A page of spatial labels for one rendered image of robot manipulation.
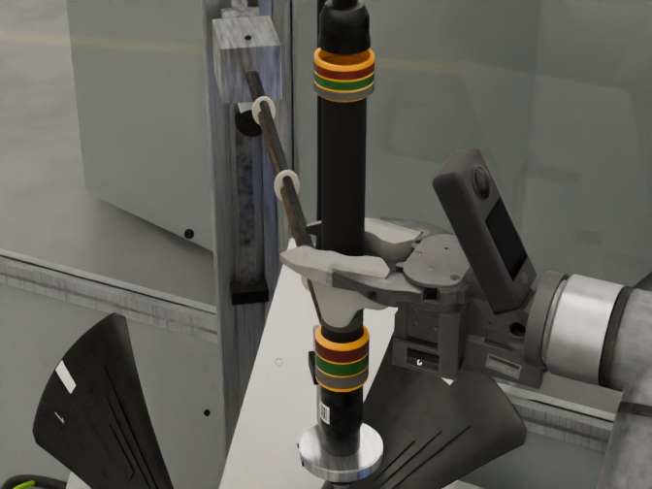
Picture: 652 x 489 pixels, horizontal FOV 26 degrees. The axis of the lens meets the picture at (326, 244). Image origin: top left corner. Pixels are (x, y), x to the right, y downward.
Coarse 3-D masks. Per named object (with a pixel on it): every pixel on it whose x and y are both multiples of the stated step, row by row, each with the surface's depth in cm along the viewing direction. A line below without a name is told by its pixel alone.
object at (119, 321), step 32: (96, 352) 143; (128, 352) 140; (64, 384) 147; (96, 384) 143; (128, 384) 140; (96, 416) 144; (128, 416) 140; (64, 448) 151; (96, 448) 146; (128, 448) 141; (96, 480) 149; (128, 480) 142; (160, 480) 138
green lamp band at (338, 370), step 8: (368, 352) 113; (320, 360) 112; (360, 360) 112; (368, 360) 113; (320, 368) 113; (328, 368) 112; (336, 368) 112; (344, 368) 112; (352, 368) 112; (360, 368) 112
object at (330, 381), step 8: (368, 368) 114; (320, 376) 113; (328, 376) 112; (352, 376) 112; (360, 376) 113; (328, 384) 113; (336, 384) 112; (344, 384) 112; (352, 384) 113; (360, 384) 113
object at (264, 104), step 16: (320, 0) 107; (256, 80) 157; (320, 96) 111; (256, 112) 153; (272, 112) 154; (320, 112) 112; (272, 128) 147; (320, 128) 112; (272, 144) 145; (320, 144) 113; (320, 160) 114; (288, 176) 138; (320, 176) 115; (288, 192) 136; (320, 192) 116; (320, 208) 116; (304, 224) 130; (304, 240) 128; (320, 240) 119
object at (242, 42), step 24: (216, 24) 166; (240, 24) 166; (264, 24) 166; (216, 48) 164; (240, 48) 161; (264, 48) 161; (216, 72) 168; (240, 72) 162; (264, 72) 163; (240, 96) 164
